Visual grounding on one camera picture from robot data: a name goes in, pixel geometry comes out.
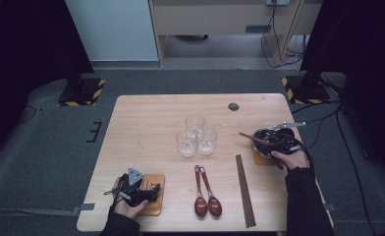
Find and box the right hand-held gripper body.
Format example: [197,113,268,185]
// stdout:
[272,121,308,155]

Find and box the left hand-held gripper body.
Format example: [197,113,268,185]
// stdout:
[103,166,151,208]

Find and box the shiny metal bowl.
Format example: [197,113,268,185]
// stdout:
[252,127,303,161]

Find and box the bundle of brown wooden chopsticks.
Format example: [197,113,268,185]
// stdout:
[235,153,257,229]

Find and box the person's right hand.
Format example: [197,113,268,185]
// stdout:
[271,149,310,171]

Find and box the person's left hand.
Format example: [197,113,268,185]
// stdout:
[109,176,149,220]

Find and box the clear drinking glass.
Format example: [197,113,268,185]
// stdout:
[196,127,218,156]
[176,130,200,158]
[185,114,206,141]

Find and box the black stand base hazard tape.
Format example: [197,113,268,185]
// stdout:
[57,77,107,107]
[281,75,332,105]

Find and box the grey floor tape strip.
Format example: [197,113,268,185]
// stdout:
[71,203,96,216]

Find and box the grey label on desk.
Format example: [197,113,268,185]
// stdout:
[245,24,273,34]

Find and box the dark curtain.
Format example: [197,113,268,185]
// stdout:
[300,0,385,186]
[0,0,95,166]

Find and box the light wooden desk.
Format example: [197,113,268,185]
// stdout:
[147,0,324,69]

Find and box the white power strip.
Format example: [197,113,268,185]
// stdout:
[266,0,292,7]

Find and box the white partition panel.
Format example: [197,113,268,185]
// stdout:
[65,0,160,63]

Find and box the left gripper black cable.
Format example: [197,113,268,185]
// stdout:
[107,195,120,214]

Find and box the long black floor cable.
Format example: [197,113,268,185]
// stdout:
[335,109,377,236]

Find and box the thin black floor cable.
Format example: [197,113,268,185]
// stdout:
[16,104,38,125]

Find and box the black hanging cable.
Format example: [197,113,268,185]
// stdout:
[260,0,304,70]

